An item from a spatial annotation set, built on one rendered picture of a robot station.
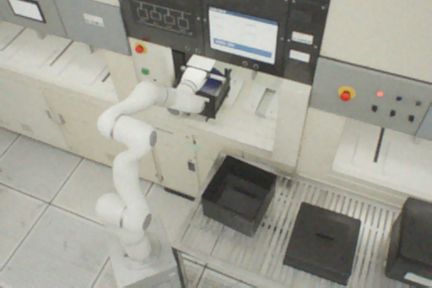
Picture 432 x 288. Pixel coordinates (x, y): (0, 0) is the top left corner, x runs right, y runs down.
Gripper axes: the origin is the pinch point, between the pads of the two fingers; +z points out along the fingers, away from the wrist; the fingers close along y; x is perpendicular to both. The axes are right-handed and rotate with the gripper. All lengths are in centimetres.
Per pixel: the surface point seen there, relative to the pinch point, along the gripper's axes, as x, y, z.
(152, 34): 20.9, -18.9, -9.8
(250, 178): -45, 35, -25
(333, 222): -39, 80, -37
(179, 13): 35.9, -3.8, -9.9
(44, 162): -125, -129, -21
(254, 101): -34.8, 22.2, 16.6
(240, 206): -48, 36, -40
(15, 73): -42, -126, -9
